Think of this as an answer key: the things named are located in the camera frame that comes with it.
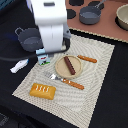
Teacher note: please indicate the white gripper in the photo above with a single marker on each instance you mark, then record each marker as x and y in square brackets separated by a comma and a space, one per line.
[52, 36]

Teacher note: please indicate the grey two-handled pot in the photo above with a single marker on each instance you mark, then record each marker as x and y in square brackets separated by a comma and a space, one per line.
[29, 39]

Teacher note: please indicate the brown sausage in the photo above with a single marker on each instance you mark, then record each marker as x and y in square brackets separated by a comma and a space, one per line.
[69, 65]

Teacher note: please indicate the yellow bread loaf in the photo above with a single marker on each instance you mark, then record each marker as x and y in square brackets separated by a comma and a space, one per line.
[43, 91]

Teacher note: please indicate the small milk carton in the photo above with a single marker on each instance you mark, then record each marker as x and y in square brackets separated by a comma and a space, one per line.
[42, 57]

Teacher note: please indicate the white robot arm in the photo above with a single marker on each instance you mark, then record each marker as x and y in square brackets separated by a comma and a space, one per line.
[50, 16]

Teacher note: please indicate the black burner disc rear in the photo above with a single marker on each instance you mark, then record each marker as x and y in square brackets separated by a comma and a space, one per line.
[76, 2]

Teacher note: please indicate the round wooden plate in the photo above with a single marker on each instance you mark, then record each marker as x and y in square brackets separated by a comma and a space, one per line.
[62, 68]

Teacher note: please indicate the white toy fish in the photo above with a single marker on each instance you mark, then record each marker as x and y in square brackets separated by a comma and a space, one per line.
[19, 65]

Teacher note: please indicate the black burner disc under pan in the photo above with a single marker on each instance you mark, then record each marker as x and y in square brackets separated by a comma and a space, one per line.
[94, 3]

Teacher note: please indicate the pink stove board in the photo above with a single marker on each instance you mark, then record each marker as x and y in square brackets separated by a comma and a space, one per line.
[106, 27]

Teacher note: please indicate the striped beige placemat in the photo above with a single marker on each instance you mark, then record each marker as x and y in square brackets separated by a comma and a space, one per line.
[71, 107]

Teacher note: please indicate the beige bowl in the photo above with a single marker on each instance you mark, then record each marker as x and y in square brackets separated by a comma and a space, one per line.
[122, 14]

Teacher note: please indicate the grey saucepan with handle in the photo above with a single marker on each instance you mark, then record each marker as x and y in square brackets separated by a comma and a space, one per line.
[90, 15]

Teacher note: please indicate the fork with wooden handle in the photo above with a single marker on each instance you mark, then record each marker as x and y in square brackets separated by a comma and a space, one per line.
[71, 83]

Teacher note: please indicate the knife with wooden handle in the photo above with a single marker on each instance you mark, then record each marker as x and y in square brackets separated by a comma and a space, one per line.
[87, 58]

